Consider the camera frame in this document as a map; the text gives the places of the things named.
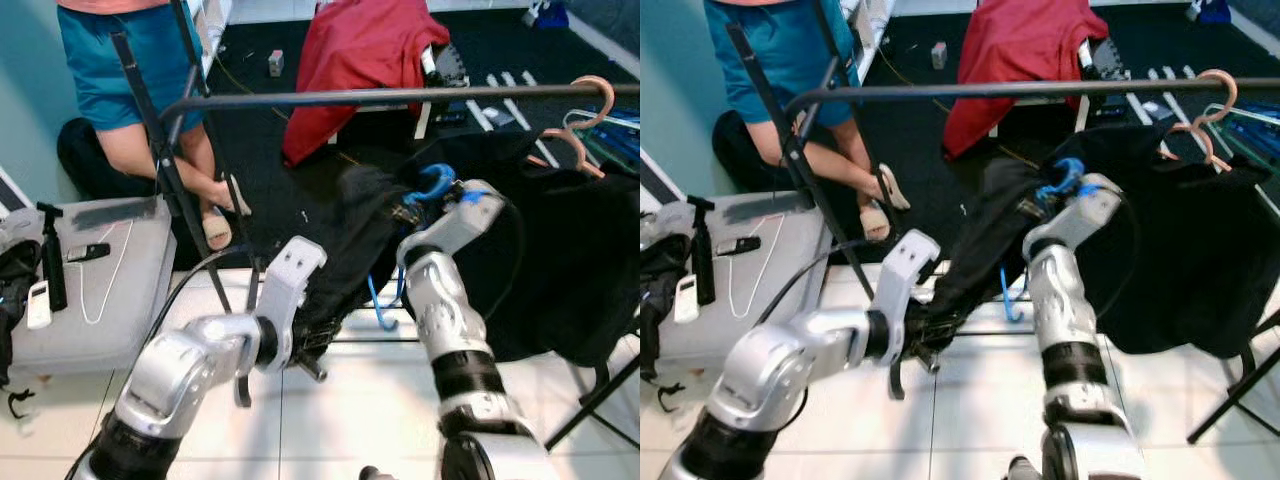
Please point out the black backpack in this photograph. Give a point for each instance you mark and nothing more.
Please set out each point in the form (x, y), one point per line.
(745, 155)
(85, 160)

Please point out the black fabric bag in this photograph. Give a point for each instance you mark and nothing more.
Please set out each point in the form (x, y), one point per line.
(660, 300)
(15, 300)

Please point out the pink plastic hanger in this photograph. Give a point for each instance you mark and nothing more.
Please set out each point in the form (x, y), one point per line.
(1232, 88)
(607, 95)

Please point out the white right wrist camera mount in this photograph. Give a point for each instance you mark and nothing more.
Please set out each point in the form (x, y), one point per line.
(465, 225)
(1085, 215)

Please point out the black printed shirt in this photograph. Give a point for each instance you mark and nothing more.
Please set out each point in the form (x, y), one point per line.
(360, 240)
(990, 230)

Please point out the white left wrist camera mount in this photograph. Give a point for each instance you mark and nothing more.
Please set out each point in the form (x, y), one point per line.
(290, 280)
(905, 275)

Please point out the plain black collared shirt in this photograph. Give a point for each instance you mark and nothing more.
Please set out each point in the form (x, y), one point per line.
(1200, 260)
(570, 270)

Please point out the black phone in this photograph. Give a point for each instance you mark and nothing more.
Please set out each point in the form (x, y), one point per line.
(738, 246)
(88, 252)

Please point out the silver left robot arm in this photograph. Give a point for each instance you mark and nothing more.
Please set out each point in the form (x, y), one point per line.
(190, 370)
(790, 370)

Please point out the small grey box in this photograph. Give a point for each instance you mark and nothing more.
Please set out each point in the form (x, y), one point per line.
(940, 56)
(275, 63)

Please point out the light green plastic hanger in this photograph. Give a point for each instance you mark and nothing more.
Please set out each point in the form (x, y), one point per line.
(600, 113)
(1240, 108)

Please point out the white remote control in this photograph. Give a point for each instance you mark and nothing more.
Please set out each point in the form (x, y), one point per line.
(40, 305)
(688, 300)

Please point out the tall black bottle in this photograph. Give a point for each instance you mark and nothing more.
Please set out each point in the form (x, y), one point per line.
(52, 260)
(703, 255)

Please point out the beige slide sandal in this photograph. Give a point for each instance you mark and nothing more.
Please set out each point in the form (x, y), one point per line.
(894, 188)
(216, 232)
(874, 222)
(240, 195)

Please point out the person in teal shorts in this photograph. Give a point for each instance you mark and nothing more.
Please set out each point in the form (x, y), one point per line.
(110, 60)
(770, 60)

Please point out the black and white machine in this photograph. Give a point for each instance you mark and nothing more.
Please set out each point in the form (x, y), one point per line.
(1105, 80)
(445, 85)

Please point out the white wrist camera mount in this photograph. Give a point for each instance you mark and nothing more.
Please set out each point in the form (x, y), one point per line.
(290, 280)
(1085, 215)
(905, 275)
(465, 225)

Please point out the black metal clothes rack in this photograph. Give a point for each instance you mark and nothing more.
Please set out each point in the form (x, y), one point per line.
(1000, 91)
(400, 95)

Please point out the blue stand base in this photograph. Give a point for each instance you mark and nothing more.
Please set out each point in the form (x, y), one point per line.
(552, 14)
(1212, 10)

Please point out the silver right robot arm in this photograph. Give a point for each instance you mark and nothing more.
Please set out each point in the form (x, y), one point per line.
(1060, 310)
(445, 310)

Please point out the red cloth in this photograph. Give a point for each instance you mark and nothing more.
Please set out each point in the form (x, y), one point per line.
(360, 50)
(1020, 50)

